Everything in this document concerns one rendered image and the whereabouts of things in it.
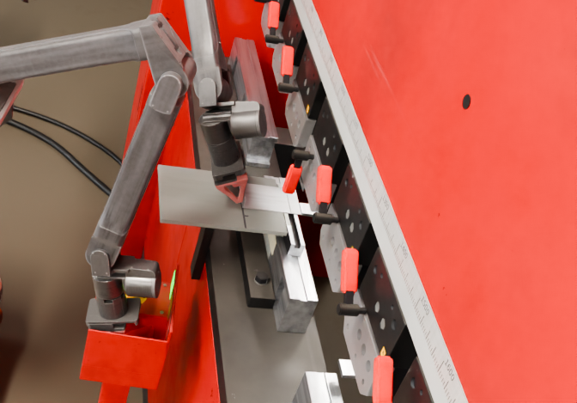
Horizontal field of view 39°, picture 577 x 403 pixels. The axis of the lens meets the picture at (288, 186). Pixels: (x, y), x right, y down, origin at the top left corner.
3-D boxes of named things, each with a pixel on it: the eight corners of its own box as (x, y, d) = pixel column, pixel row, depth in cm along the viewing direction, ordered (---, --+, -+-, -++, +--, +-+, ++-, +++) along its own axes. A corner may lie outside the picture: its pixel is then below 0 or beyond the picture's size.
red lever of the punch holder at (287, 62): (282, 43, 164) (279, 89, 161) (301, 46, 165) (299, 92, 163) (279, 46, 165) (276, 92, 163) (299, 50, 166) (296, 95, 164)
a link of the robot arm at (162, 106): (171, 47, 140) (157, 68, 131) (201, 61, 141) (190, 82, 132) (94, 238, 160) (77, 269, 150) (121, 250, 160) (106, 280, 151)
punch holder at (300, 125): (283, 109, 172) (305, 41, 163) (321, 115, 174) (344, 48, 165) (294, 151, 160) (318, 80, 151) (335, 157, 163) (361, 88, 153)
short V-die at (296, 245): (273, 193, 183) (276, 183, 181) (286, 195, 184) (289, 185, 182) (287, 254, 167) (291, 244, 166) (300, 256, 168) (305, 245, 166)
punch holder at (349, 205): (317, 236, 141) (346, 161, 132) (362, 241, 144) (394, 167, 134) (334, 300, 130) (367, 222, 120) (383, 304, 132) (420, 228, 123)
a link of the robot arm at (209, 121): (200, 106, 162) (194, 123, 158) (233, 102, 161) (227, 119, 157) (209, 133, 167) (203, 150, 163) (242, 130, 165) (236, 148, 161)
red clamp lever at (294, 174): (279, 188, 153) (293, 147, 148) (300, 191, 154) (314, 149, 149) (280, 194, 152) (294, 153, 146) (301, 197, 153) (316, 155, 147)
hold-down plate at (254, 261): (232, 211, 189) (235, 202, 187) (254, 214, 190) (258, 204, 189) (246, 307, 166) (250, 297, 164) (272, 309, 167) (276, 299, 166)
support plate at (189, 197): (157, 167, 175) (158, 164, 175) (274, 182, 183) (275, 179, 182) (160, 222, 161) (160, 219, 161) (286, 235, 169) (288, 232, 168)
